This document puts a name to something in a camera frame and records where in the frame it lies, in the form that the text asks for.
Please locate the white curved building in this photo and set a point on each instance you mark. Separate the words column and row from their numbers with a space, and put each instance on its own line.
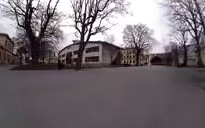
column 96, row 53

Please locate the cream multi-storey building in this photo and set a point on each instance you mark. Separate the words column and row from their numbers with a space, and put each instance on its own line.
column 130, row 56

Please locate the grey asphalt road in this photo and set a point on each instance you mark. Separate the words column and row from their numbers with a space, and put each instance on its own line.
column 100, row 96

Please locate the person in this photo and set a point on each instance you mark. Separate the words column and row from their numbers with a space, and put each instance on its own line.
column 59, row 64

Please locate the building with dark archway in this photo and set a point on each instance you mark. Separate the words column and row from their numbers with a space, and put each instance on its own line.
column 156, row 59

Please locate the dark grass strip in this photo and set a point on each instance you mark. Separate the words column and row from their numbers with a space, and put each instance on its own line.
column 33, row 67

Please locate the large bare tree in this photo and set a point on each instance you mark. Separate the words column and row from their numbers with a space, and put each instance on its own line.
column 199, row 56
column 33, row 50

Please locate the yellow brick building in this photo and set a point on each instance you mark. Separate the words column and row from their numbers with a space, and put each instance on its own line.
column 0, row 50

